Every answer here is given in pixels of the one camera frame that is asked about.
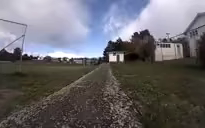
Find small white hut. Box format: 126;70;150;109
107;50;126;64

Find low white building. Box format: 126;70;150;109
154;41;185;62

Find distant low buildings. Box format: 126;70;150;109
50;57;102;66

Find green grass pitch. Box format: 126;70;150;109
0;60;103;128

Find grey asphalt path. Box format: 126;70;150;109
0;62;145;128

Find group of dark trees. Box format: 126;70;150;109
102;28;157;64

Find metal goal frame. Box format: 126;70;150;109
0;15;29;74

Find large white gabled building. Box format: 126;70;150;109
182;10;205;59

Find green grass lawn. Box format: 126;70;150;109
109;57;205;128

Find distant row of trees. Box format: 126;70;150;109
0;46;53;63

